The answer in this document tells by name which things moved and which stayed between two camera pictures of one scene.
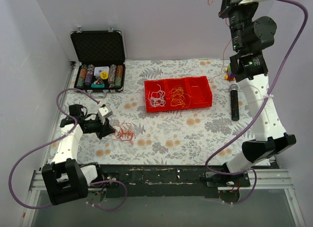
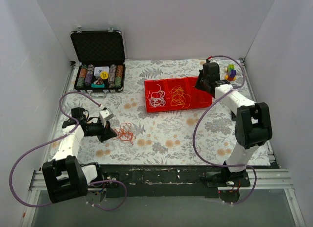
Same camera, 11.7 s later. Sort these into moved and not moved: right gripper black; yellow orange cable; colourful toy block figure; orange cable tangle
Moved: right gripper black
Not moved: orange cable tangle; colourful toy block figure; yellow orange cable
